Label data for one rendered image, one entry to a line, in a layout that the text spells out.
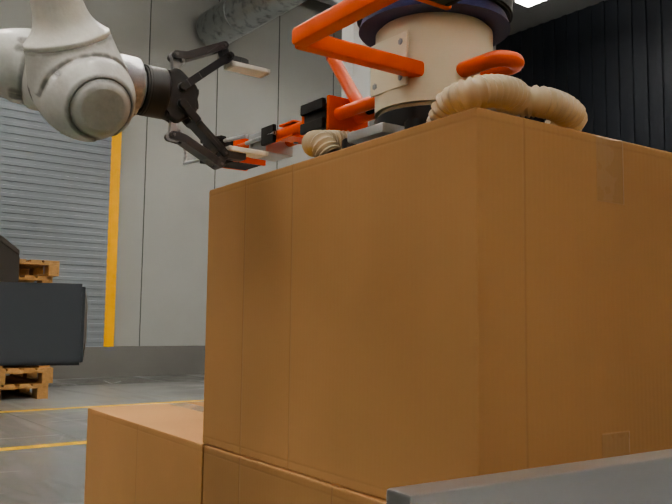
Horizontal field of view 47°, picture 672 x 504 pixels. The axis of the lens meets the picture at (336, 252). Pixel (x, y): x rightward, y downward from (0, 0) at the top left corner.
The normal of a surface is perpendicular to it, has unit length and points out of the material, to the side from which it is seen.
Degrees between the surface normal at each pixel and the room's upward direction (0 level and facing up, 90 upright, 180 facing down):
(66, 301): 90
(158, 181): 90
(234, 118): 90
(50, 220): 90
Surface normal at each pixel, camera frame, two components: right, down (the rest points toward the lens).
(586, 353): 0.57, -0.07
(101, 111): 0.52, 0.48
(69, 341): 0.30, -0.08
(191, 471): -0.83, -0.06
